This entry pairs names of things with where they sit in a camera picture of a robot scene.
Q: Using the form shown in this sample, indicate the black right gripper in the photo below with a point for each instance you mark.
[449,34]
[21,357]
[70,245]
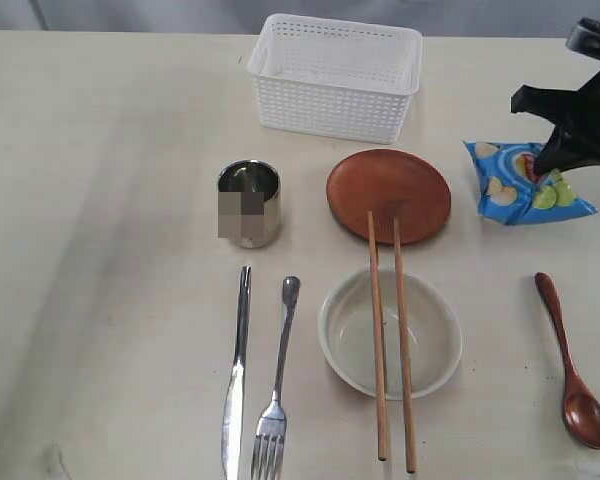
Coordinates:
[575,114]

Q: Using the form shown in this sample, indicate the blue potato chips bag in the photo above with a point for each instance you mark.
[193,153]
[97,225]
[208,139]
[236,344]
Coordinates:
[513,194]

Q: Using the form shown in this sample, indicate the brown round plate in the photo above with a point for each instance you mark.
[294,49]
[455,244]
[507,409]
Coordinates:
[389,184]

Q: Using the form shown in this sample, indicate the white perforated plastic basket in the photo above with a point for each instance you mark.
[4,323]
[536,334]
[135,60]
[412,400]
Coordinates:
[335,78]

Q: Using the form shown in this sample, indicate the brown wooden chopstick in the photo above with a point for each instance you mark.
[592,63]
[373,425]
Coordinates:
[407,405]
[379,351]

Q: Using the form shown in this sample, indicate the brown wooden spoon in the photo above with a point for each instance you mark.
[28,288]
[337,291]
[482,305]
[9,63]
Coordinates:
[580,408]

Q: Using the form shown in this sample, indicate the white ceramic bowl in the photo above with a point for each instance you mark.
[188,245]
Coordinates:
[345,331]

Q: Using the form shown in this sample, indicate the stainless steel cup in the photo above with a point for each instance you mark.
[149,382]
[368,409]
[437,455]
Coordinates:
[249,204]

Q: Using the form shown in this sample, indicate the silver metal table knife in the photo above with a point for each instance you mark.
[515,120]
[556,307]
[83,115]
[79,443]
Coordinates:
[231,437]

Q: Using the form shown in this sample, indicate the silver metal fork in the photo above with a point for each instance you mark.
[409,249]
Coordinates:
[270,435]

